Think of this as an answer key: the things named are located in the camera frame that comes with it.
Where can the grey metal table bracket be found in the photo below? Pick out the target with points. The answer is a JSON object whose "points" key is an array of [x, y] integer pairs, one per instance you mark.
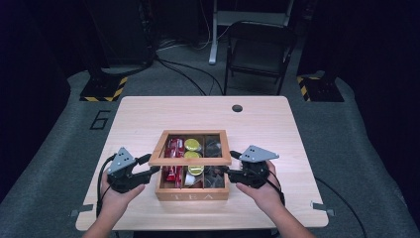
{"points": [[322, 207], [81, 209]]}

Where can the person's right hand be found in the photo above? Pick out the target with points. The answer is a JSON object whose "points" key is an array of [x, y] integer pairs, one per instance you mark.
{"points": [[267, 198]]}

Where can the person's left hand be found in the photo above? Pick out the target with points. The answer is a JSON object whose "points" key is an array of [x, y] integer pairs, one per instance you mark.
{"points": [[114, 201]]}

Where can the wooden box lid with glass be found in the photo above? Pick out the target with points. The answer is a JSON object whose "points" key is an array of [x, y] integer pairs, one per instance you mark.
{"points": [[189, 161]]}

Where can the black stand with striped base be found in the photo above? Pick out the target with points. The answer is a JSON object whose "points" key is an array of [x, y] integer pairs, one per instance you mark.
{"points": [[318, 89], [104, 87]]}

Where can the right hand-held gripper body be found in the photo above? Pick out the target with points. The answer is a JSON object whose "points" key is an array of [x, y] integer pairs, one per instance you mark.
{"points": [[257, 154]]}

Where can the wooden tea box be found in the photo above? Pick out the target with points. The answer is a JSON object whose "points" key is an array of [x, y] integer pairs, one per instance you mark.
{"points": [[191, 194]]}

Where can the white creamer capsule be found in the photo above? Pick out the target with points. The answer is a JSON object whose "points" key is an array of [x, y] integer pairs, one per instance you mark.
{"points": [[189, 179]]}

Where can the black folding chair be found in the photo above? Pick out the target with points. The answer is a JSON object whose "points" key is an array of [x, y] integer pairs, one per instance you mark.
{"points": [[261, 53]]}

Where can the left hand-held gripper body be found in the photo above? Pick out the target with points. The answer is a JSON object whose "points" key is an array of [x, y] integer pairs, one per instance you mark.
{"points": [[121, 162]]}

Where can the red sachet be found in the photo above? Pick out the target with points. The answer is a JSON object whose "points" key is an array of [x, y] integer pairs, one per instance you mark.
{"points": [[170, 148], [180, 148]]}

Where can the white desk frame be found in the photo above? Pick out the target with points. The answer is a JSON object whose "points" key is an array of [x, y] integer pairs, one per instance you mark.
{"points": [[214, 36]]}

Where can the dark tea bags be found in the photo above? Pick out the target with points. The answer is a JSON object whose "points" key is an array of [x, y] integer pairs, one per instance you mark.
{"points": [[213, 147]]}

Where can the yellow capsule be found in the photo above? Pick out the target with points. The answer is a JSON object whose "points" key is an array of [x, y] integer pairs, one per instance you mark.
{"points": [[192, 144], [192, 154], [195, 170]]}

